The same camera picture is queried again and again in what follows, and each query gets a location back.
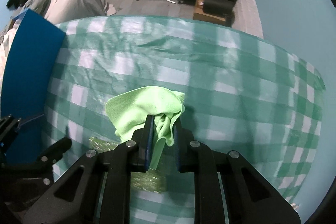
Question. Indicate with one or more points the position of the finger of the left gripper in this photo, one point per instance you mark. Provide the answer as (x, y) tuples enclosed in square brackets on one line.
[(55, 152)]

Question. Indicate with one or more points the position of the black cylinder device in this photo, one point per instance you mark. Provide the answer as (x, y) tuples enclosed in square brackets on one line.
[(220, 8)]

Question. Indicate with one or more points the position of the green checkered tablecloth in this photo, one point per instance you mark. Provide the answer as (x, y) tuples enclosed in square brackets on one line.
[(241, 92)]

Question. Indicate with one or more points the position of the beige bed sheet mattress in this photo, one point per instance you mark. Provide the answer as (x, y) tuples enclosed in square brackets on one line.
[(59, 11)]

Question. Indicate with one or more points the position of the lime green microfibre cloth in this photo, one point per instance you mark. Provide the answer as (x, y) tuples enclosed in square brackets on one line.
[(128, 112)]

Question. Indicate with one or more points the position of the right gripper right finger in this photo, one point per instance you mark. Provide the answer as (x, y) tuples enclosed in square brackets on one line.
[(182, 139)]

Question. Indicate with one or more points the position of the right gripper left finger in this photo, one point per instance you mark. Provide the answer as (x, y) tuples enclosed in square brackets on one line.
[(144, 139)]

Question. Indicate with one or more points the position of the blue cardboard box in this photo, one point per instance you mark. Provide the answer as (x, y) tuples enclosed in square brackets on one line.
[(25, 82)]

